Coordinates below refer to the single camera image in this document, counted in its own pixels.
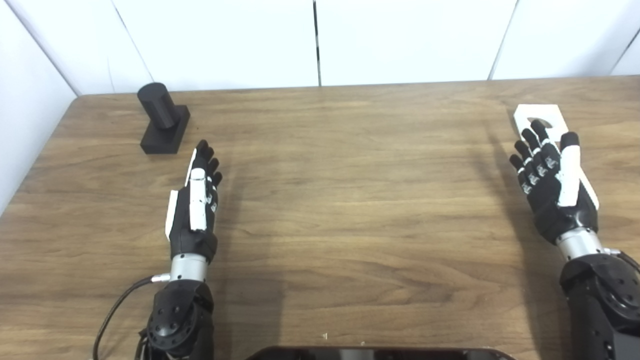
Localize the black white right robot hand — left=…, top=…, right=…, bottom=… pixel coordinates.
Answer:
left=509, top=119, right=600, bottom=246

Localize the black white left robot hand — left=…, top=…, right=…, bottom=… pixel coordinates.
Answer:
left=165, top=140, right=223, bottom=264

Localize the black peg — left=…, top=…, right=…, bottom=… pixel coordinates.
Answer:
left=137, top=82, right=191, bottom=155

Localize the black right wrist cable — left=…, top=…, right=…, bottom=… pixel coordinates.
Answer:
left=602, top=248, right=640, bottom=273

